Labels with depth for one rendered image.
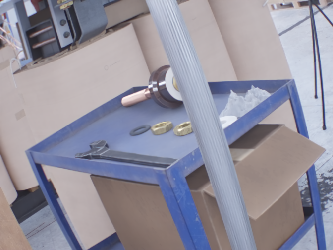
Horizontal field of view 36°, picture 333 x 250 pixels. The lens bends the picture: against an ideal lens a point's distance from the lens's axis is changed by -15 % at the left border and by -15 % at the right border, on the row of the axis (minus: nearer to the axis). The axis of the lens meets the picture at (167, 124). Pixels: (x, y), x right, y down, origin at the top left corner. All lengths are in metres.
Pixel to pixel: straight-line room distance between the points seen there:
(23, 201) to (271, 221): 2.63
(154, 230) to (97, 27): 0.83
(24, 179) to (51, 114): 1.72
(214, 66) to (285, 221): 1.04
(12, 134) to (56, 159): 2.14
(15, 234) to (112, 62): 0.83
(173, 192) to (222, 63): 1.28
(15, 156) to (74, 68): 1.81
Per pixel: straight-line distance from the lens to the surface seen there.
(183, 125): 1.33
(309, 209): 1.50
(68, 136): 1.65
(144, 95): 1.60
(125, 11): 2.15
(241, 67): 2.51
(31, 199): 3.79
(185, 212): 1.09
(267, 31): 2.60
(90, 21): 1.92
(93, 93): 1.86
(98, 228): 2.10
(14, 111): 3.53
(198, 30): 2.22
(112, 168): 1.19
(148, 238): 1.40
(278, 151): 1.24
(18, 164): 3.60
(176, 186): 1.07
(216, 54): 2.27
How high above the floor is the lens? 1.27
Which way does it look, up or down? 16 degrees down
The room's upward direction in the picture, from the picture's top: 20 degrees counter-clockwise
